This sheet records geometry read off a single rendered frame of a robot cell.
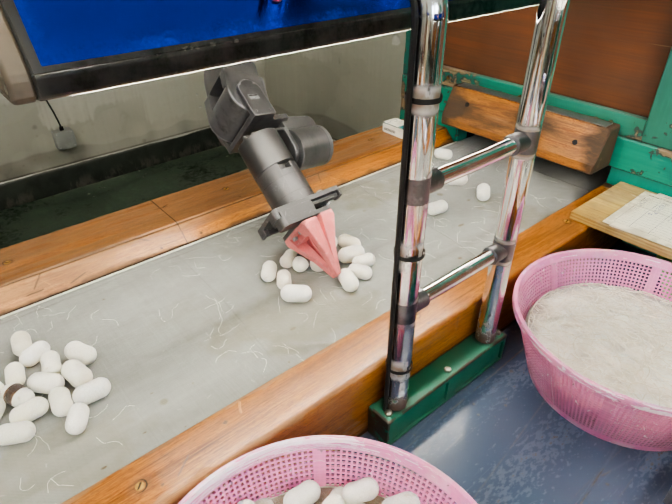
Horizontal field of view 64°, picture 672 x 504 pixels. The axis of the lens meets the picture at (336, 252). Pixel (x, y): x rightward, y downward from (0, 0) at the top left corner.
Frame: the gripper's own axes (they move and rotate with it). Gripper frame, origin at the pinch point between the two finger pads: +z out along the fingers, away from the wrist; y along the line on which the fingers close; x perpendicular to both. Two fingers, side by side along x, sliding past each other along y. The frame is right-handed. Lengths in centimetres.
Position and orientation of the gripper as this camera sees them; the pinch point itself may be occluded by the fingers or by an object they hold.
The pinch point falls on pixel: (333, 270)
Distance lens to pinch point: 66.2
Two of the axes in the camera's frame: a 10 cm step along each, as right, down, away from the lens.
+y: 7.6, -3.6, 5.4
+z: 5.0, 8.5, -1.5
